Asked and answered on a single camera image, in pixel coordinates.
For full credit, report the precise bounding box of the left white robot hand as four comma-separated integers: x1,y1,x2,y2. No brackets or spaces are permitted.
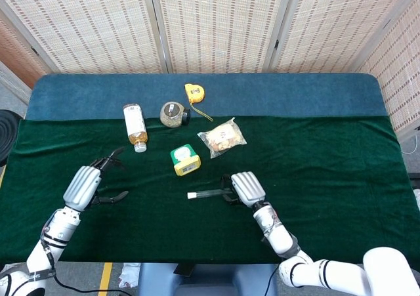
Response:
62,146,130,212

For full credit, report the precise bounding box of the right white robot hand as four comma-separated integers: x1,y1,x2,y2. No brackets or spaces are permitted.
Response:
220,171,266,208

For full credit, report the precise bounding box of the clear glass test tube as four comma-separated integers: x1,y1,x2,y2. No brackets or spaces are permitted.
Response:
188,188,232,200

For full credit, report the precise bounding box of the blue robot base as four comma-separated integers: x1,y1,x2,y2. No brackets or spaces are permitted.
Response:
137,262,280,296

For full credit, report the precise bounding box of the clear plastic snack bag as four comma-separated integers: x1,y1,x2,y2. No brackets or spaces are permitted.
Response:
196,117,247,159

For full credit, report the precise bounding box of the yellow green plastic container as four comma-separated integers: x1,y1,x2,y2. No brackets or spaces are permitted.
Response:
169,143,201,177

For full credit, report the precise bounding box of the tea bottle with white cap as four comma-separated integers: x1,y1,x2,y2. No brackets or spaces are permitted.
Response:
123,103,149,154

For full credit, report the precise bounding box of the black round ribbed disc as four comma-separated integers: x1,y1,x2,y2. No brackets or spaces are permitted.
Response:
0,110,21,165

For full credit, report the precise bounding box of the dark green velvet cloth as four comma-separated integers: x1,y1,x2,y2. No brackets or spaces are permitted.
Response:
0,115,415,264

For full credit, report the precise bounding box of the yellow floor tape strip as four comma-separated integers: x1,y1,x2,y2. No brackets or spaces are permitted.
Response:
98,262,114,296

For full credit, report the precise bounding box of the crumpled white paper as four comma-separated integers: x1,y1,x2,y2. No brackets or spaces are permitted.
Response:
118,262,142,289

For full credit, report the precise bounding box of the blue table cloth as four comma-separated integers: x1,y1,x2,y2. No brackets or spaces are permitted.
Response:
25,73,390,121

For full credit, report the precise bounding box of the flat black plate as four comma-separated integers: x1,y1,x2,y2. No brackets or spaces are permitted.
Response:
173,263,195,277

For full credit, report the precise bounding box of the round glass jar black lid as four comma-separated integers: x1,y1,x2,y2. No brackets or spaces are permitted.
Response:
159,101,192,129

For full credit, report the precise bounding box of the yellow tape measure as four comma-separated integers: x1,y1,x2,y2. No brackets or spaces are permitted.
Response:
184,83,215,122

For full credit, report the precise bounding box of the grey cabinet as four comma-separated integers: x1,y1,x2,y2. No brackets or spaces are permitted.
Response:
0,61,33,106

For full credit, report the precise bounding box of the woven bamboo screen panel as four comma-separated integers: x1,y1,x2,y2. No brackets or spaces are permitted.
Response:
268,0,420,74
149,0,291,74
0,0,170,74
356,0,420,139
0,9,50,90

